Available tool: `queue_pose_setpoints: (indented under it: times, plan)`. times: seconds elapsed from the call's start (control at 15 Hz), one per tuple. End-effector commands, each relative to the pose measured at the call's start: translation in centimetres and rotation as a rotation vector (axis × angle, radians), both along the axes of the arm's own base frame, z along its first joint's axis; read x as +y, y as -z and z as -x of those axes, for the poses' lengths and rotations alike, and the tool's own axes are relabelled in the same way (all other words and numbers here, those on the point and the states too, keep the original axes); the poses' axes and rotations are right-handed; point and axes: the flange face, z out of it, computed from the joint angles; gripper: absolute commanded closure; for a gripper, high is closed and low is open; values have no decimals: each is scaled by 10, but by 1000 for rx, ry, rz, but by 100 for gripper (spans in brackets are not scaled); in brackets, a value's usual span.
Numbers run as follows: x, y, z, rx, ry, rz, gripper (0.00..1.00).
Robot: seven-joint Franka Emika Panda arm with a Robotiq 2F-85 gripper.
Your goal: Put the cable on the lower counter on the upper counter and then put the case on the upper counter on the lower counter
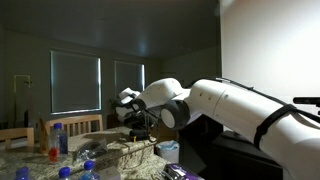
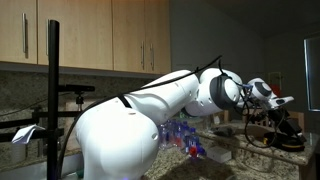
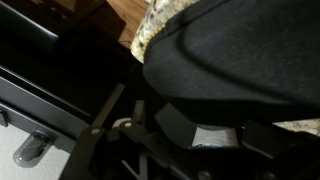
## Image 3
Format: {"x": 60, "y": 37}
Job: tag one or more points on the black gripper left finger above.
{"x": 100, "y": 153}

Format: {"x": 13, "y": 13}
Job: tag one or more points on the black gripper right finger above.
{"x": 293, "y": 156}

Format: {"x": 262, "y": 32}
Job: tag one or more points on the black zip case yellow zipper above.
{"x": 240, "y": 60}

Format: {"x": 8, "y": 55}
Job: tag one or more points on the black low dresser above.
{"x": 40, "y": 100}

